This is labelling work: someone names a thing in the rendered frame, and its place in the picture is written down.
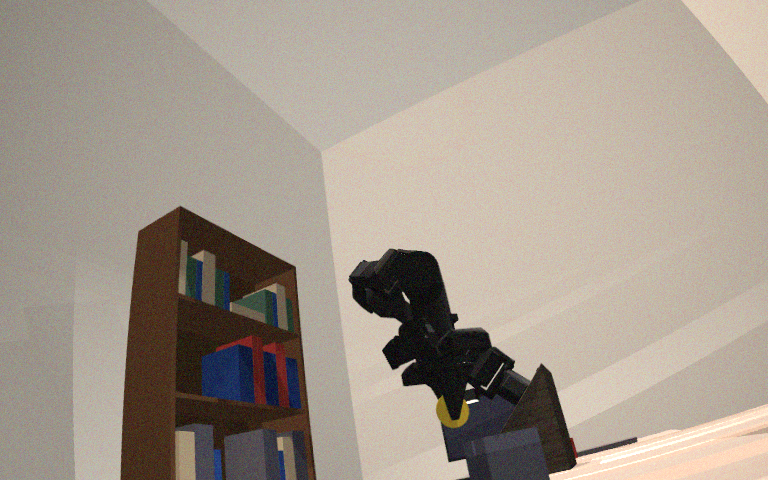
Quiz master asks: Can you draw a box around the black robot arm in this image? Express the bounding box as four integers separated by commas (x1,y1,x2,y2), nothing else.
348,248,530,406

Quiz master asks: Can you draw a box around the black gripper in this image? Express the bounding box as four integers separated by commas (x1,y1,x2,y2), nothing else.
401,306,492,420

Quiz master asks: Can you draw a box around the gold coin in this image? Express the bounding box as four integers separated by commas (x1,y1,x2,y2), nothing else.
436,396,469,428

